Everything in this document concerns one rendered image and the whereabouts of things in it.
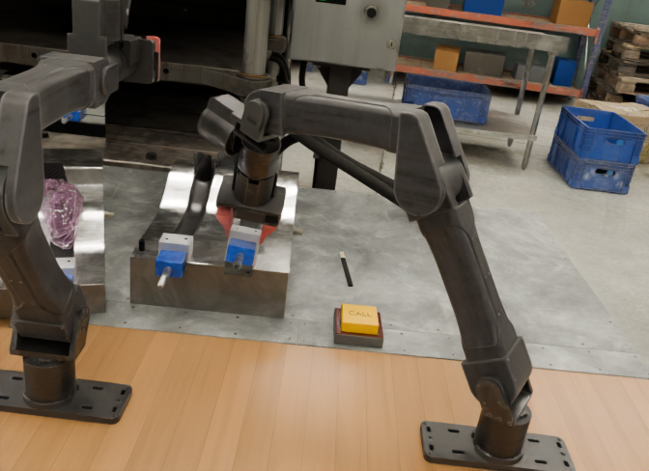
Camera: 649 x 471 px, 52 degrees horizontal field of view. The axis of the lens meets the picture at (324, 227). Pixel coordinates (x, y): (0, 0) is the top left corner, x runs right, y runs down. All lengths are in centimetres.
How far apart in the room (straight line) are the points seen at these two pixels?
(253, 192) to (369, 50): 95
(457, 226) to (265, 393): 37
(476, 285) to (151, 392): 47
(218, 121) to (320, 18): 91
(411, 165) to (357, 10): 109
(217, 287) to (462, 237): 46
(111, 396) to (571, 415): 66
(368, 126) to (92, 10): 38
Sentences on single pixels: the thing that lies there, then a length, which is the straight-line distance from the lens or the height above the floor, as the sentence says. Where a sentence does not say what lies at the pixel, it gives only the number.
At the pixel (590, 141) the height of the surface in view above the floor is 34.
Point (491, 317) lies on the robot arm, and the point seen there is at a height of 100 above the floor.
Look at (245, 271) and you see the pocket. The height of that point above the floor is 86.
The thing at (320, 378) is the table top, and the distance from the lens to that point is 102.
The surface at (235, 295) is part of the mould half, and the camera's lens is 112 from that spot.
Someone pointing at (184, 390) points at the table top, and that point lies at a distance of 98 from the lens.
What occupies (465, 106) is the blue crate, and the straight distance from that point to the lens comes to 488.
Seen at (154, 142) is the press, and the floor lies 79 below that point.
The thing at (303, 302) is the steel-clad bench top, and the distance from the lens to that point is 119.
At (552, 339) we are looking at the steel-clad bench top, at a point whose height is 80.
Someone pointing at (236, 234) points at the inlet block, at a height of 95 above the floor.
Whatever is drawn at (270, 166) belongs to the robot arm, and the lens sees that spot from 96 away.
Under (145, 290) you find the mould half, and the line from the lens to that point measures 115.
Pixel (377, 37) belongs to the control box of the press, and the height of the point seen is 116.
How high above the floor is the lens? 141
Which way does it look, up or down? 24 degrees down
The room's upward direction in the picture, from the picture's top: 7 degrees clockwise
